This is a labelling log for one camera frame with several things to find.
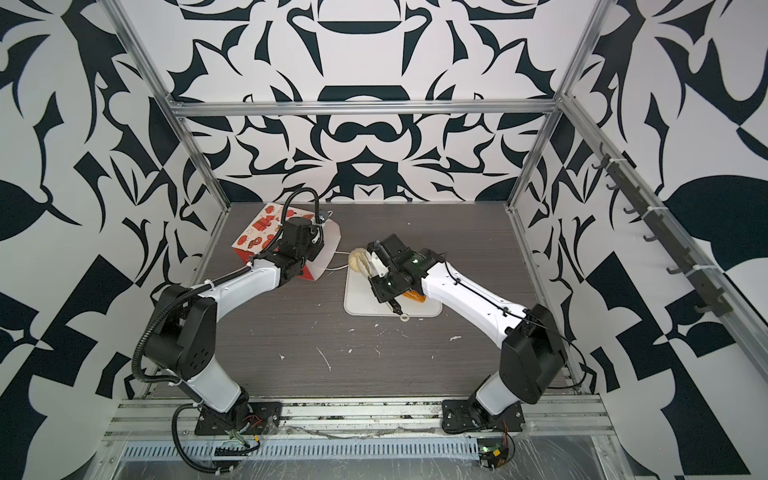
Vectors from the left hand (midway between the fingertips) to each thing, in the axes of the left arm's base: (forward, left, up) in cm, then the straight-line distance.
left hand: (306, 225), depth 91 cm
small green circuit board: (-56, -47, -18) cm, 75 cm away
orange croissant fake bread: (-16, -32, -16) cm, 39 cm away
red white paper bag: (+2, +15, -6) cm, 16 cm away
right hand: (-20, -22, -3) cm, 29 cm away
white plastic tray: (-17, -16, -16) cm, 28 cm away
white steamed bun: (-11, -16, -4) cm, 20 cm away
